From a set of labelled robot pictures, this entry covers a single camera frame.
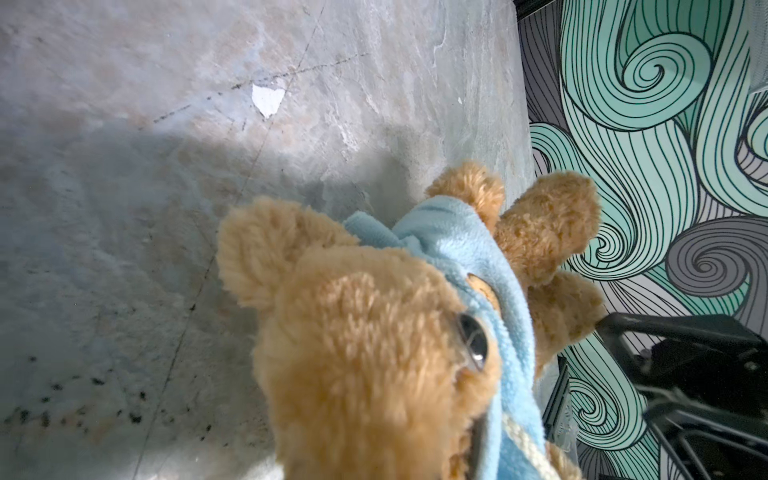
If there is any brown teddy bear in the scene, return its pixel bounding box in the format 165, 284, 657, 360
217, 162, 606, 479

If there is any light blue fleece hoodie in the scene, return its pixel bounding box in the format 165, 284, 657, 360
343, 196, 559, 479

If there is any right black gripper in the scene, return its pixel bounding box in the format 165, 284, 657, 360
596, 313, 767, 479

